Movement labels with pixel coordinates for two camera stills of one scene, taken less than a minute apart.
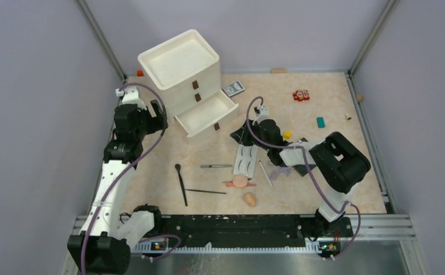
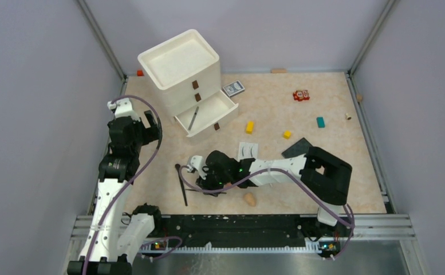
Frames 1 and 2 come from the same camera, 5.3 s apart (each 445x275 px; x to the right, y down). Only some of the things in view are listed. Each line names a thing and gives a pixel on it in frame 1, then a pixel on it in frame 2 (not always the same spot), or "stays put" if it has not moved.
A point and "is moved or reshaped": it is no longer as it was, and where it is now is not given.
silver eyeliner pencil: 216,166 is moved or reshaped
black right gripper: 241,136 → 205,183
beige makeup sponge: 248,198 stays put
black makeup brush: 177,167 stays put
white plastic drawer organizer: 183,73 stays put
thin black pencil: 206,191 stays put
